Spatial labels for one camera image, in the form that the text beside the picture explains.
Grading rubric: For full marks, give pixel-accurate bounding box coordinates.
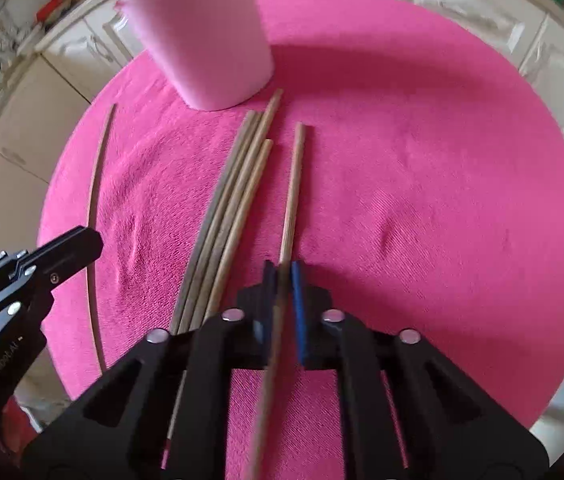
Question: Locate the pink tablecloth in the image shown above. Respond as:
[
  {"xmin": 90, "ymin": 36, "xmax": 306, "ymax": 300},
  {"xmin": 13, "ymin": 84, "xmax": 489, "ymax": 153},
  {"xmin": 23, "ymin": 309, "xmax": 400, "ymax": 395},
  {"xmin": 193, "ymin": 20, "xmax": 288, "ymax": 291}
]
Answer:
[{"xmin": 37, "ymin": 0, "xmax": 564, "ymax": 480}]

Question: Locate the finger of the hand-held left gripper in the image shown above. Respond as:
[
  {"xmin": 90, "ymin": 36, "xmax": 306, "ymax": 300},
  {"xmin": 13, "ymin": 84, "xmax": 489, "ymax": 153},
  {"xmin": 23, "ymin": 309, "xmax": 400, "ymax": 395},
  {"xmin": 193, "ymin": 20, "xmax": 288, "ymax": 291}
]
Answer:
[{"xmin": 0, "ymin": 226, "xmax": 104, "ymax": 348}]

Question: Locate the pile of wooden chopsticks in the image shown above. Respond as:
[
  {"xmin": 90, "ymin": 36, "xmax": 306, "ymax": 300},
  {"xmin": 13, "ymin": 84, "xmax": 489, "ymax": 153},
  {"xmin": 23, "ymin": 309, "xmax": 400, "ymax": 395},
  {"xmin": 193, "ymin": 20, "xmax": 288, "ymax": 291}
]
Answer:
[{"xmin": 162, "ymin": 89, "xmax": 285, "ymax": 468}]

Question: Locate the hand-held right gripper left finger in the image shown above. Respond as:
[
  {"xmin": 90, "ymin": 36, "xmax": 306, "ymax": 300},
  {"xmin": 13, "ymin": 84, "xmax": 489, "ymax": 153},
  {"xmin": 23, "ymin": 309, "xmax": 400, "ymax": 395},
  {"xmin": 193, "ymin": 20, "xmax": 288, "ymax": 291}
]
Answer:
[{"xmin": 22, "ymin": 259, "xmax": 277, "ymax": 480}]

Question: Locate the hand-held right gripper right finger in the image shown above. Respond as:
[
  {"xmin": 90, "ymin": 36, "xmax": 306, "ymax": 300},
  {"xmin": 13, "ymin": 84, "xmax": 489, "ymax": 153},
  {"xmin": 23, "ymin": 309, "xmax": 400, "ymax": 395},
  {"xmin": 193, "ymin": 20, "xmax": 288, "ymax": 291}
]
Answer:
[{"xmin": 289, "ymin": 260, "xmax": 550, "ymax": 480}]

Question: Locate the thin wooden chopstick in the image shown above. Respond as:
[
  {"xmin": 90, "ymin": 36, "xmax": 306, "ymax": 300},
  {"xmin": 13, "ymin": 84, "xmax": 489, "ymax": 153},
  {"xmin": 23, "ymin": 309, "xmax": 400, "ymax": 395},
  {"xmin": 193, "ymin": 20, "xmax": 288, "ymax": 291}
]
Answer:
[
  {"xmin": 87, "ymin": 104, "xmax": 118, "ymax": 372},
  {"xmin": 247, "ymin": 121, "xmax": 307, "ymax": 480}
]

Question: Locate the red container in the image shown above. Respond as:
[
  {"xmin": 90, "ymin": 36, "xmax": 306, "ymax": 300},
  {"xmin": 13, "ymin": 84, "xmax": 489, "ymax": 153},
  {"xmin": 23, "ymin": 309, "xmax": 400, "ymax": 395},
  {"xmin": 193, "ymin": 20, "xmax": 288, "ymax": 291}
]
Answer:
[{"xmin": 37, "ymin": 0, "xmax": 70, "ymax": 23}]

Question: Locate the pink cup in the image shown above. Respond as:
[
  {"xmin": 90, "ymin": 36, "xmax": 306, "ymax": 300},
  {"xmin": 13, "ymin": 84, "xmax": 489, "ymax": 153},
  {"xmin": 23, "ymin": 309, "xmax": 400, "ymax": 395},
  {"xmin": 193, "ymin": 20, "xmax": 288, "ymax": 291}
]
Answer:
[{"xmin": 114, "ymin": 0, "xmax": 275, "ymax": 112}]

